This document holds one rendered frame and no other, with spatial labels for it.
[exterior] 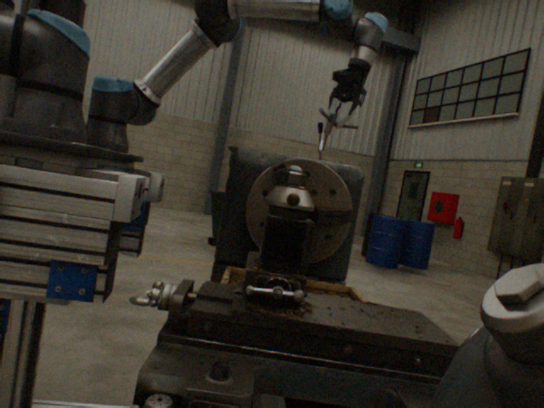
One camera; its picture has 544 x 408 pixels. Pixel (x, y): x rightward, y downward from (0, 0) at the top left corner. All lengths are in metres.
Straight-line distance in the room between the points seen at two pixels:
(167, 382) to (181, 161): 10.80
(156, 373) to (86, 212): 0.41
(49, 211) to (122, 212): 0.13
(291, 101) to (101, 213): 11.38
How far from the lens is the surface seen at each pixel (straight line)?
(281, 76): 12.10
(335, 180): 1.24
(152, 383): 0.56
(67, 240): 0.89
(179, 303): 0.64
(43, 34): 0.93
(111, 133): 1.38
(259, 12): 1.33
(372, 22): 1.41
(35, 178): 0.90
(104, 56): 11.58
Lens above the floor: 1.15
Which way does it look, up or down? 3 degrees down
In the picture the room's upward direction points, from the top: 10 degrees clockwise
